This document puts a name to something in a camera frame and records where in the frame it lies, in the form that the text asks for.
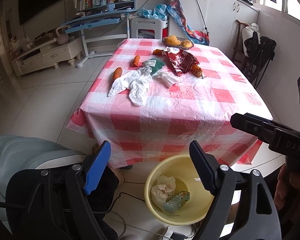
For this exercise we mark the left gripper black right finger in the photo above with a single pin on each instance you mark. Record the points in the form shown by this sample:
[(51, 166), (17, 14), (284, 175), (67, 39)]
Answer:
[(205, 165)]

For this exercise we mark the pink kettlebell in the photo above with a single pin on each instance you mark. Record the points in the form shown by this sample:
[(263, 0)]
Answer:
[(62, 38)]

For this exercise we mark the blue study desk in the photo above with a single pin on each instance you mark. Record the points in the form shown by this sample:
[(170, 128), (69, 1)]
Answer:
[(100, 16)]

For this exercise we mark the person's right hand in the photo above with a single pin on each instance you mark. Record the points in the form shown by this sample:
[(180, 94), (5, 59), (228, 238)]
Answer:
[(288, 185)]

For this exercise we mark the long white paper wrapper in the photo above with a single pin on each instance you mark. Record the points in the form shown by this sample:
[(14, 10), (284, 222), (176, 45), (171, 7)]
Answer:
[(137, 81)]

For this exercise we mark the red white checkered tablecloth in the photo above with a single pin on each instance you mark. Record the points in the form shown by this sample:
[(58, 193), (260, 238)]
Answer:
[(193, 109)]

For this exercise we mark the cream tv cabinet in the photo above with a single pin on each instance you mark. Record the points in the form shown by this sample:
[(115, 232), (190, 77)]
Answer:
[(47, 55)]

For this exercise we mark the yellow mango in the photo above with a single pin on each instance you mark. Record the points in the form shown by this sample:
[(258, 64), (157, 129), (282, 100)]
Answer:
[(186, 44), (171, 41)]

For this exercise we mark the white plastic stool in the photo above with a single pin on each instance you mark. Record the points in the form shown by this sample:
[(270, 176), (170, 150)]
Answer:
[(147, 28)]

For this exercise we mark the yellow plastic basin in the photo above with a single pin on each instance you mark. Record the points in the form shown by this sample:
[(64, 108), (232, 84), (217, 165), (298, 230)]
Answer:
[(174, 193)]

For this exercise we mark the yellow mango left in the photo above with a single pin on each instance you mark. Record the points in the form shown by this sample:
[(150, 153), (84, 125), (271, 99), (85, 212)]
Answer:
[(171, 41)]

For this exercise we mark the white wall cabinet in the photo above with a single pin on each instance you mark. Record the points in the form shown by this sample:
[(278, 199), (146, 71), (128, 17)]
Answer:
[(219, 16)]

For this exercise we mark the red snack bag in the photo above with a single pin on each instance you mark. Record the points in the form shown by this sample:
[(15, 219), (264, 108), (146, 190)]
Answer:
[(181, 60)]

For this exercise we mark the light blue cloth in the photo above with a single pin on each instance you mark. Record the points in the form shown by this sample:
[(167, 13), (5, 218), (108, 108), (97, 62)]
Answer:
[(158, 12)]

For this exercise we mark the dark wooden folding chair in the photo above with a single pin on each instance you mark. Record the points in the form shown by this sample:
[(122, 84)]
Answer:
[(238, 55)]

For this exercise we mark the white tissue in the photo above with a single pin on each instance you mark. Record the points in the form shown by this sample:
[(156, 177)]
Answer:
[(168, 79)]

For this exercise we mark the black jacket on chair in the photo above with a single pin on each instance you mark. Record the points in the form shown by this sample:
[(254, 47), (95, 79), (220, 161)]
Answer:
[(260, 52)]

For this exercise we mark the colourful hanging bag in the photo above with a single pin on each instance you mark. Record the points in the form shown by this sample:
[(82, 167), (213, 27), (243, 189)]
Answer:
[(175, 10)]

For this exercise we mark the yellow mango right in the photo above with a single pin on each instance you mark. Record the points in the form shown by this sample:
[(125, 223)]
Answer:
[(186, 44)]

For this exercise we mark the blue milk carton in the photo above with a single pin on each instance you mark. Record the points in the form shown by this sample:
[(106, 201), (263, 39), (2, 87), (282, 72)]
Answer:
[(178, 201)]

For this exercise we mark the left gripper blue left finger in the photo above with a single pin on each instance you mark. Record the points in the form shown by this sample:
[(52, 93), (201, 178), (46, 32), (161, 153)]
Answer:
[(94, 166)]

